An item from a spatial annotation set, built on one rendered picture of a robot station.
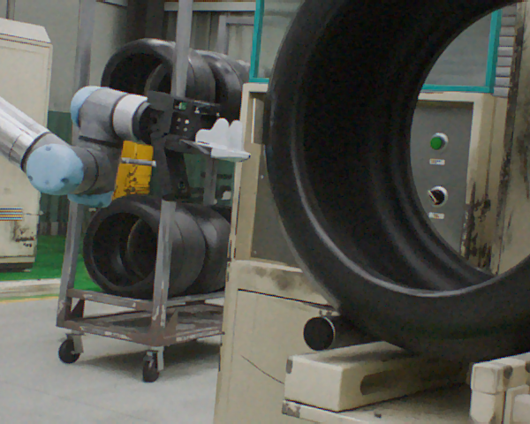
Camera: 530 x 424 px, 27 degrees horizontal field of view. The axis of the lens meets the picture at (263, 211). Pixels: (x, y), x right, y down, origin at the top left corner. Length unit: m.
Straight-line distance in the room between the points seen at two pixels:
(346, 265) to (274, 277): 0.84
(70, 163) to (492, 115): 0.78
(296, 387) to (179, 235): 3.79
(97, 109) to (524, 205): 0.69
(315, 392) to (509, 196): 0.46
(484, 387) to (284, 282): 1.47
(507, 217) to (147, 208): 3.69
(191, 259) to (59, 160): 3.63
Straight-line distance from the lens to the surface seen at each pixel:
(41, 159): 1.66
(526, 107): 1.68
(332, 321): 1.41
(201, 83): 5.25
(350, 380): 1.42
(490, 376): 0.74
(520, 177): 1.67
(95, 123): 1.78
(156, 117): 1.72
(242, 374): 2.26
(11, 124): 1.71
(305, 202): 1.40
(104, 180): 1.77
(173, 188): 1.68
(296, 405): 1.44
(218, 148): 1.62
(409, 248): 1.63
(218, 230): 5.58
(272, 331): 2.20
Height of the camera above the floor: 1.12
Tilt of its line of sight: 3 degrees down
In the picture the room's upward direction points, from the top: 5 degrees clockwise
